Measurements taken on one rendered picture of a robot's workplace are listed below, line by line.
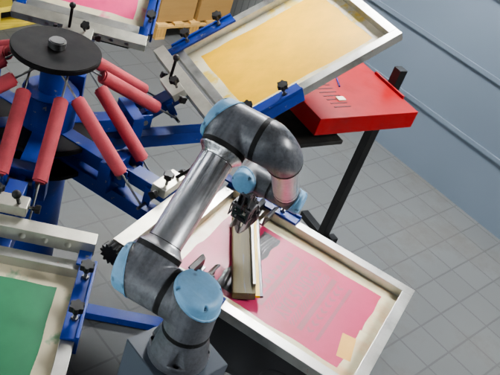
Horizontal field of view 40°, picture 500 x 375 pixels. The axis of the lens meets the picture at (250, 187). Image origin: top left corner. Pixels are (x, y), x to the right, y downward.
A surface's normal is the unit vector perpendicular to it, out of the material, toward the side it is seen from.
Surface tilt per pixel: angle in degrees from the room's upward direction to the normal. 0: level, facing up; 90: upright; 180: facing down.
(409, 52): 90
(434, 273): 0
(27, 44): 0
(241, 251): 11
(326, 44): 32
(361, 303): 0
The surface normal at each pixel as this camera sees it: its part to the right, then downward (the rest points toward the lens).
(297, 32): -0.20, -0.59
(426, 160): -0.73, 0.22
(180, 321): -0.42, 0.44
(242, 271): 0.09, -0.79
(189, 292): 0.40, -0.69
